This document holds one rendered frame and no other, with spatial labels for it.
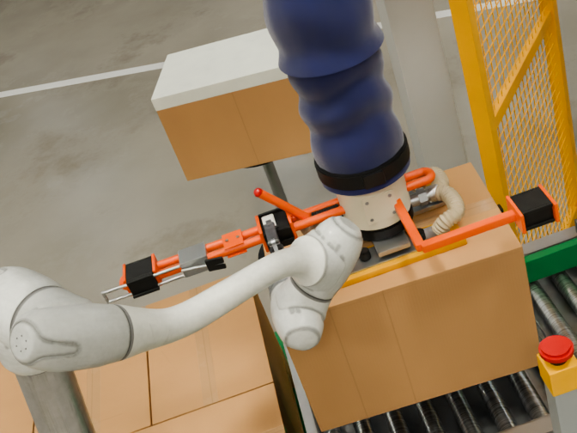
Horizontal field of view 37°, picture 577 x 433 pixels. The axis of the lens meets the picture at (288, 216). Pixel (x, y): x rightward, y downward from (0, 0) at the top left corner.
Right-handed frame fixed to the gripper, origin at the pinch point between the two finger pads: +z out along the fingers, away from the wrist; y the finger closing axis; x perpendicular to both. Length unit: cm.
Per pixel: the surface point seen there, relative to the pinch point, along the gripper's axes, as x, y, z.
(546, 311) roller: 66, 65, 8
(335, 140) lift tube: 20.8, -22.5, -7.8
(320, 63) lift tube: 22.6, -42.5, -10.3
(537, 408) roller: 49, 65, -24
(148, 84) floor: -65, 121, 402
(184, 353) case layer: -45, 66, 46
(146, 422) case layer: -59, 66, 21
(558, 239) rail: 81, 61, 31
